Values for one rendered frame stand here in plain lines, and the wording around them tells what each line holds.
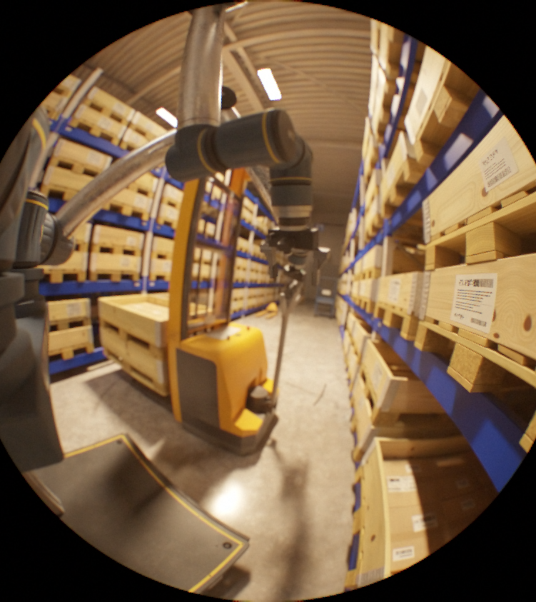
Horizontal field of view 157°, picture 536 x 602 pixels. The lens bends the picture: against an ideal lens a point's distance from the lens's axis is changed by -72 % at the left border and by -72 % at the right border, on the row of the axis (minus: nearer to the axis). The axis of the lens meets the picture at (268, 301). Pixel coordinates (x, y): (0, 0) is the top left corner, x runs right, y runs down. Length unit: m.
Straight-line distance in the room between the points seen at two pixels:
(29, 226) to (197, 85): 0.57
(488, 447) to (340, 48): 7.09
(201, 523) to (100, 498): 0.51
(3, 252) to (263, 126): 0.40
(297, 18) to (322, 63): 1.75
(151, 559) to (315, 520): 0.96
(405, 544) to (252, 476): 1.12
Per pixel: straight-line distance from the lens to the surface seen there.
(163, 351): 1.63
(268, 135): 0.34
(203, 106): 0.49
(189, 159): 0.43
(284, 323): 1.38
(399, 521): 1.13
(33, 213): 0.73
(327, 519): 1.55
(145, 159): 0.94
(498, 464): 0.61
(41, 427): 0.28
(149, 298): 2.89
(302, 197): 0.48
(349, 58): 7.21
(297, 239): 0.51
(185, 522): 1.09
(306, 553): 1.45
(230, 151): 0.38
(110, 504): 1.21
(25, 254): 0.71
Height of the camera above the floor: 1.38
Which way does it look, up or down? 7 degrees down
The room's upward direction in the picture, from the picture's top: 7 degrees clockwise
